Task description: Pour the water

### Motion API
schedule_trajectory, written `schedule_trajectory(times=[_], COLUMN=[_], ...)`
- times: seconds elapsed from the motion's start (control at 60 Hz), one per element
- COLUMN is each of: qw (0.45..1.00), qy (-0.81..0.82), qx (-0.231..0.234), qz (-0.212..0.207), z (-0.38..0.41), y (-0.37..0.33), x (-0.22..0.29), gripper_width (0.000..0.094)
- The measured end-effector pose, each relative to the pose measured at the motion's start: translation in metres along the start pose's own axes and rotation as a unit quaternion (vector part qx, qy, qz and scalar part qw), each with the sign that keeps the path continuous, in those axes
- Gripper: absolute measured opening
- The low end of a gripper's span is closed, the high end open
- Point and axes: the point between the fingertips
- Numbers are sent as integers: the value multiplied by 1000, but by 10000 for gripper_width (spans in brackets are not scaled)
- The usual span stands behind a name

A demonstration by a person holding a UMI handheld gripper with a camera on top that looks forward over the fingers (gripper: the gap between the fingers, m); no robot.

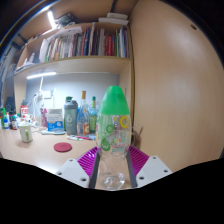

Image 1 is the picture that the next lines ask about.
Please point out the white wall socket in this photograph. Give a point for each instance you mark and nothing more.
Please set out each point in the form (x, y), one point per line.
(47, 94)

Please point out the blue and white carton box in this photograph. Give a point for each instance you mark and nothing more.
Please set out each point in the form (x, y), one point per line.
(55, 120)

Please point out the grey shaker bottle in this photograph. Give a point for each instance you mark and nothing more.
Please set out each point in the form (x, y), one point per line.
(70, 116)

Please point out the flat round red coaster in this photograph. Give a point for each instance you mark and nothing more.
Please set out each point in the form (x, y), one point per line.
(62, 147)

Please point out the group of small bottles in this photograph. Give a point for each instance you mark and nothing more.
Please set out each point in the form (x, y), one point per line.
(8, 120)

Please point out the white marker pen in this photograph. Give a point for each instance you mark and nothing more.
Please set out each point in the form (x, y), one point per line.
(74, 138)

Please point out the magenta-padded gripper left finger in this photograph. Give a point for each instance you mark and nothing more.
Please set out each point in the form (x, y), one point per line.
(75, 170)

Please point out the slim green glass bottle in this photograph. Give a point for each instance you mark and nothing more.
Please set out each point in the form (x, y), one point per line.
(93, 116)

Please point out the glass bottle with yellow cap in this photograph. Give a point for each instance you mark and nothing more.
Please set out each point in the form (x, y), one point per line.
(83, 116)

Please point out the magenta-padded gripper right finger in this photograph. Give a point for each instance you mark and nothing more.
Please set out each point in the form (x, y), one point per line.
(151, 170)

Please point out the wooden shelf unit with books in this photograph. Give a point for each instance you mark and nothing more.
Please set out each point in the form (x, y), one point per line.
(90, 45)

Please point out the pink pen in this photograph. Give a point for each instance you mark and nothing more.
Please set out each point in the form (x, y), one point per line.
(84, 137)

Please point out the white flat brush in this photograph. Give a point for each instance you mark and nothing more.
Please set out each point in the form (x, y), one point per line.
(53, 132)

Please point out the clear bottle with green cap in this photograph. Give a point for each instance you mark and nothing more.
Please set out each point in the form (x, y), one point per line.
(113, 133)

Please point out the pink box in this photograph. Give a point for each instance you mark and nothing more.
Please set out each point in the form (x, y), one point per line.
(43, 116)

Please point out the red and white canister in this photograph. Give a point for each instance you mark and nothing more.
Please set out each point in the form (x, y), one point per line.
(24, 110)

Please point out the white LED light bar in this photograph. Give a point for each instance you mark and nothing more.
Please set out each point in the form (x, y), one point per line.
(41, 75)

